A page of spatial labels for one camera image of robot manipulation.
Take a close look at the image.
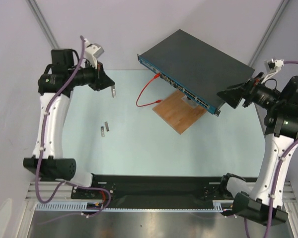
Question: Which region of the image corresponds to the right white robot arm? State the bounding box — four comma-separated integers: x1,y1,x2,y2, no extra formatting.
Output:
217,76,298,227

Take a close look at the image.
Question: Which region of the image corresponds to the left aluminium frame post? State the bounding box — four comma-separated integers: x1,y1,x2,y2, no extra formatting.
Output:
26,0,60,49

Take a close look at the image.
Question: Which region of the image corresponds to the slotted cable duct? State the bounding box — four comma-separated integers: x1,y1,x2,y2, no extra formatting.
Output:
35,200,232,213

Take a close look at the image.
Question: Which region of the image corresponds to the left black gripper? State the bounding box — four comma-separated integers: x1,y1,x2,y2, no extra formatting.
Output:
69,59,115,91

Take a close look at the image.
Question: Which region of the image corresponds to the red ethernet cable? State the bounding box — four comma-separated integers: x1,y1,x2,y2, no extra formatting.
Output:
136,72,162,108

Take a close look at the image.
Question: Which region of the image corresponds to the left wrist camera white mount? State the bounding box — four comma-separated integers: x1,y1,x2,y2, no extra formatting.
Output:
84,38,104,69

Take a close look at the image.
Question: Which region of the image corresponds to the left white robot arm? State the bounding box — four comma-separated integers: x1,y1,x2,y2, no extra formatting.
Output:
23,44,115,198

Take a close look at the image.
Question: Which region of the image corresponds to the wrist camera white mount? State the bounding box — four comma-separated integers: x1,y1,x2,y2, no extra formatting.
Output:
261,59,284,84
84,38,104,69

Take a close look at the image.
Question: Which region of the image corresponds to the silver sfp module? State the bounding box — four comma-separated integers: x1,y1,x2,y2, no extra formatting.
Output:
101,126,105,137
104,121,109,132
111,86,116,98

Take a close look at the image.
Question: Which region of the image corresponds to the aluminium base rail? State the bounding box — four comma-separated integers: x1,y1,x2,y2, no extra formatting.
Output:
25,181,73,201

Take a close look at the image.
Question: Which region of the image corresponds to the black network switch blue front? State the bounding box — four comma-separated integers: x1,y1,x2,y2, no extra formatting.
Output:
137,29,255,116

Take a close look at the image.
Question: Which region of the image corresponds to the aluminium frame post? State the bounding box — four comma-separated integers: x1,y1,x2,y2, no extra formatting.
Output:
26,0,60,49
248,0,291,67

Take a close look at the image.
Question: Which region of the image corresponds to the wooden board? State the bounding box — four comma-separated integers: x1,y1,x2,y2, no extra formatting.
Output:
152,91,207,134

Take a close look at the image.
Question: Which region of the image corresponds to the right aluminium frame post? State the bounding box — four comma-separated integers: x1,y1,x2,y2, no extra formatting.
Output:
248,0,291,67

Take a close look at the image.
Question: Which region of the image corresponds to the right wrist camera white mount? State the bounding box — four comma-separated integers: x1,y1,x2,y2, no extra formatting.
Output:
261,59,284,84

